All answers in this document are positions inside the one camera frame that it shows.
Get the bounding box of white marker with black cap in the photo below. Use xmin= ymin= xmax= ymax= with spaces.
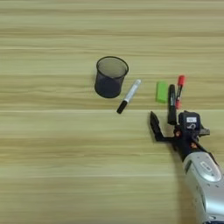
xmin=115 ymin=79 xmax=142 ymax=115

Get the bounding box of green eraser block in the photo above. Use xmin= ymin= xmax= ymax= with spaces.
xmin=155 ymin=80 xmax=169 ymax=104

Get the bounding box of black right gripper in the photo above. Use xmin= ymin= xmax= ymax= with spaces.
xmin=150 ymin=110 xmax=211 ymax=161

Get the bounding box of black mesh pen cup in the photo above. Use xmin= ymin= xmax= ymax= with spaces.
xmin=94 ymin=55 xmax=130 ymax=99

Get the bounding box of red marker pen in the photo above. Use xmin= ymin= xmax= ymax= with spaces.
xmin=175 ymin=74 xmax=186 ymax=110

